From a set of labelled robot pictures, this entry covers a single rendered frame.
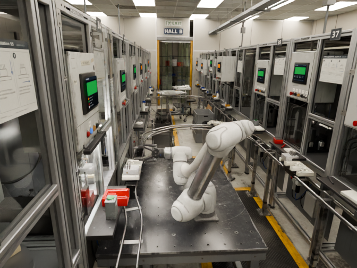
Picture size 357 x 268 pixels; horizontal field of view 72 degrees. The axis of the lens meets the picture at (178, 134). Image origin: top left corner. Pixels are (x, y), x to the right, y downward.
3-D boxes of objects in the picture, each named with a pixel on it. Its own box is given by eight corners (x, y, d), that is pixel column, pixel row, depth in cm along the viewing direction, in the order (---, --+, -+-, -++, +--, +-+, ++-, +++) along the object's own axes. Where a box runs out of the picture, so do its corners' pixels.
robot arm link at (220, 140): (200, 217, 177) (179, 232, 162) (185, 201, 185) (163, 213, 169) (249, 131, 136) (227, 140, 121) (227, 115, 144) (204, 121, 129)
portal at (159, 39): (190, 105, 1016) (193, 37, 941) (158, 105, 1007) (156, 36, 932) (190, 105, 1025) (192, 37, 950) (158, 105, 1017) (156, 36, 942)
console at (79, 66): (84, 152, 118) (74, 51, 105) (23, 153, 117) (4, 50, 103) (104, 128, 159) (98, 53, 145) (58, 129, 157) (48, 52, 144)
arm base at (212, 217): (213, 204, 201) (213, 198, 199) (219, 221, 180) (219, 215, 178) (190, 204, 200) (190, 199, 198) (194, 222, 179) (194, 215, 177)
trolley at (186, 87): (192, 114, 849) (193, 85, 821) (176, 115, 838) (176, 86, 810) (187, 110, 928) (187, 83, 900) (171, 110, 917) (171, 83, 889)
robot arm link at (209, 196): (220, 208, 187) (221, 181, 180) (205, 218, 174) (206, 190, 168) (203, 199, 197) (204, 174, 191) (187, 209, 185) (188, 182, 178)
